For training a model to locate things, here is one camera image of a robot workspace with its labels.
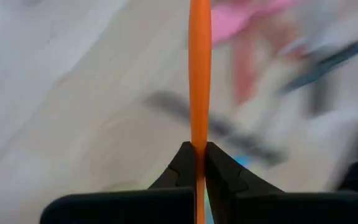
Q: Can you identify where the orange silicone spatula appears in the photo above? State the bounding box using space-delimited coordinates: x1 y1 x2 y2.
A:
187 0 213 224

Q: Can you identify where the pink silicone spatula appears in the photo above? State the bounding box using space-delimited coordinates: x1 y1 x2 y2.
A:
211 0 295 44

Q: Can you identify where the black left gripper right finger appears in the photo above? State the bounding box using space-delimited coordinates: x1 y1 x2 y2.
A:
204 141 358 224

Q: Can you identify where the blue silicone spatula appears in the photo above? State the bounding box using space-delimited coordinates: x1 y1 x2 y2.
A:
203 154 254 224

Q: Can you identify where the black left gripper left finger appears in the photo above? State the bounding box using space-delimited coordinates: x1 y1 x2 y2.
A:
40 141 198 224

